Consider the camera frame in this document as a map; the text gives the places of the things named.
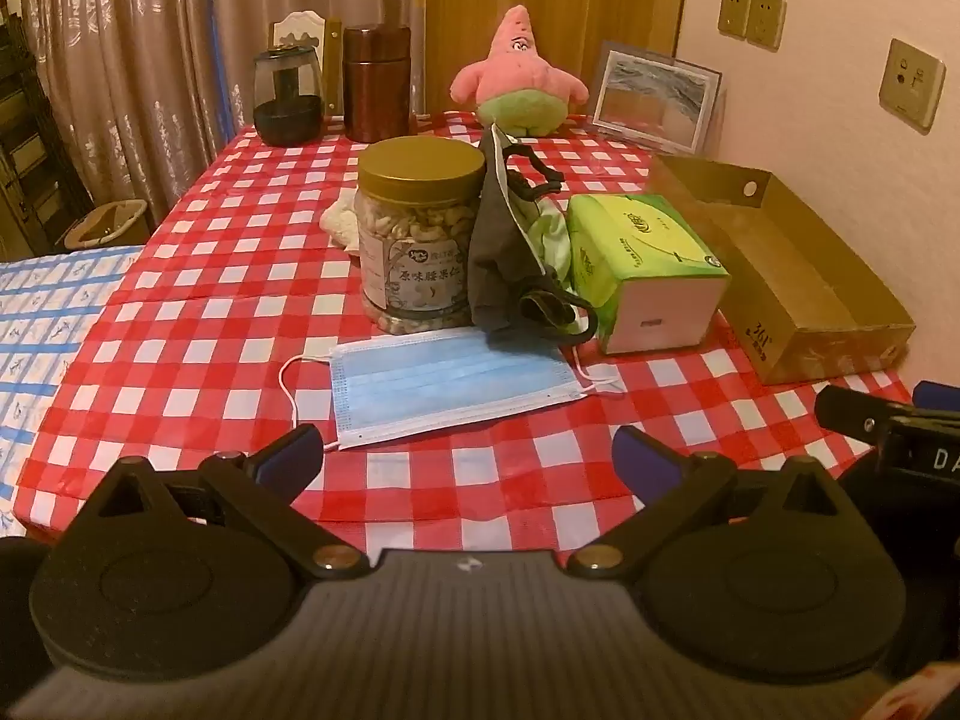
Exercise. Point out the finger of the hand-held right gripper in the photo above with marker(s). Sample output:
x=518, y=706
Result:
x=855, y=412
x=937, y=394

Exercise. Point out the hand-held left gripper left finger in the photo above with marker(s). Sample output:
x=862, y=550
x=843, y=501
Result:
x=289, y=459

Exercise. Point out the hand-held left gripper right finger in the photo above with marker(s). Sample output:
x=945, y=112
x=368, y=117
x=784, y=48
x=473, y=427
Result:
x=645, y=459

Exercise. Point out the brown cardboard box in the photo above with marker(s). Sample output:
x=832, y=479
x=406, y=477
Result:
x=810, y=292

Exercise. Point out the blue face mask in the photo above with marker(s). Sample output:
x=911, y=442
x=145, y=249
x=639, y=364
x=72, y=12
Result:
x=442, y=382

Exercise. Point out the light green cloth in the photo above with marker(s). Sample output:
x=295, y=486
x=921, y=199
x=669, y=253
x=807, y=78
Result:
x=553, y=240

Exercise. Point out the black face mask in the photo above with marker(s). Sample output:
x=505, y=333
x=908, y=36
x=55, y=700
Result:
x=499, y=270

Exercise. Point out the cream fuzzy cloth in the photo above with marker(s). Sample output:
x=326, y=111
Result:
x=339, y=223

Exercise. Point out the red white checkered tablecloth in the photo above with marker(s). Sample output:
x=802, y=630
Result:
x=225, y=315

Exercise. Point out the green tissue pack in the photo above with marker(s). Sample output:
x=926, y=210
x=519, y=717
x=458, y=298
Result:
x=637, y=240

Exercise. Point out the gold lid nut jar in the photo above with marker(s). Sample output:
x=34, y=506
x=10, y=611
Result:
x=416, y=240

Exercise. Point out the blue patterned bed sheet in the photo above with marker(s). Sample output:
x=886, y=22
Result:
x=45, y=345

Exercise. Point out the woven basket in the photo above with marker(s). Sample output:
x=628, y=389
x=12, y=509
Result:
x=105, y=226

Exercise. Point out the dark glass jar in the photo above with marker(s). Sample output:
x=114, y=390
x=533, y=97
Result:
x=287, y=101

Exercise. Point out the brown wooden canister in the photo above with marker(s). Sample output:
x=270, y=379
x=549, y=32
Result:
x=376, y=82

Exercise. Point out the pink starfish plush toy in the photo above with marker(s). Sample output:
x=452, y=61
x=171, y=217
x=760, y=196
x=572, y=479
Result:
x=517, y=82

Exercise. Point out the dark shelf rack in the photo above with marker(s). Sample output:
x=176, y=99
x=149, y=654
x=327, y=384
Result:
x=30, y=135

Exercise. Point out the patterned beige curtain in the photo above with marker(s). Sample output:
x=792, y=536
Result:
x=135, y=52

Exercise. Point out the wooden door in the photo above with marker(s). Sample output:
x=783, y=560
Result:
x=592, y=0

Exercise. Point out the gold wall data socket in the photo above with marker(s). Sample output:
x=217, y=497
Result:
x=911, y=82

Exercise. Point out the clear picture frame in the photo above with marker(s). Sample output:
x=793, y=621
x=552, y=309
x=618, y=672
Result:
x=652, y=101

